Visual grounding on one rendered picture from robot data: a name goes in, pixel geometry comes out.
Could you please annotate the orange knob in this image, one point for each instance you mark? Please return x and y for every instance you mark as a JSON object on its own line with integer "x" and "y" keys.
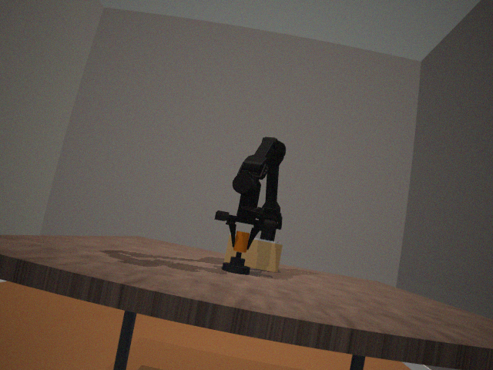
{"x": 241, "y": 242}

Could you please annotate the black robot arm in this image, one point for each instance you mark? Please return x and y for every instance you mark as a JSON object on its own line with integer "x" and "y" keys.
{"x": 265, "y": 161}

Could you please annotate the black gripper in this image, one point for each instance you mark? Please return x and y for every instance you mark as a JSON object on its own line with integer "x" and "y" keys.
{"x": 258, "y": 225}

